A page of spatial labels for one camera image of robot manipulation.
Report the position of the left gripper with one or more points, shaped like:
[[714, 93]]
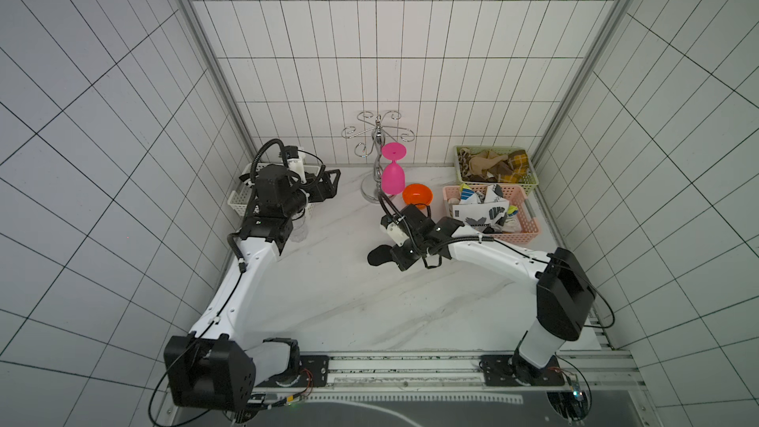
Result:
[[318, 194]]

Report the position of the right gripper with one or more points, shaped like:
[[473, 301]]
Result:
[[400, 252]]

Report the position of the black sock white stripes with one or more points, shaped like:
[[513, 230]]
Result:
[[246, 180]]

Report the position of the black grey argyle sock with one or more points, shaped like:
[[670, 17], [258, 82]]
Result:
[[382, 254]]

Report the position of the tan beige sock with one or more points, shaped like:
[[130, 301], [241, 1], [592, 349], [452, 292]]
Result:
[[486, 166]]

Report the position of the yellow brown plaid sock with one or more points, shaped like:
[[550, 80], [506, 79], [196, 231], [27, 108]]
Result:
[[518, 161]]

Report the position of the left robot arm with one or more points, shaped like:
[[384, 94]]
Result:
[[209, 368]]

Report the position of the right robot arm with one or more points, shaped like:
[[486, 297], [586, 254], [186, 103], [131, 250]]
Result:
[[563, 293]]

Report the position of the white plastic basket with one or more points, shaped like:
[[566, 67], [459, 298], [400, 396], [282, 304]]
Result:
[[239, 197]]

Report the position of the green plastic basket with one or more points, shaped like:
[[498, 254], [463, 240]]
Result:
[[529, 183]]

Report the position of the pink plastic basket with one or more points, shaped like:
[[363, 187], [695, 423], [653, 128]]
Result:
[[519, 230]]

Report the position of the clear drinking glass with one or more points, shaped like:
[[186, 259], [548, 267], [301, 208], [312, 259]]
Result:
[[300, 229]]

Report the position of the orange plastic bowl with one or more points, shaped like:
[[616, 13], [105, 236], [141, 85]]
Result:
[[418, 195]]

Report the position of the pink plastic goblet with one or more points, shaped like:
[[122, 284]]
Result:
[[393, 177]]

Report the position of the chrome cup holder stand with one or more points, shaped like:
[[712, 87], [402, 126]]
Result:
[[380, 128]]

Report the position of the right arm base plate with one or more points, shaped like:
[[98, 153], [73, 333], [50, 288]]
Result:
[[501, 371]]

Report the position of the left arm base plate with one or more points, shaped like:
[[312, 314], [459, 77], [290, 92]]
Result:
[[306, 370]]

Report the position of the aluminium rail frame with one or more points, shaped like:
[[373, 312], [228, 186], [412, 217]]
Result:
[[364, 377]]

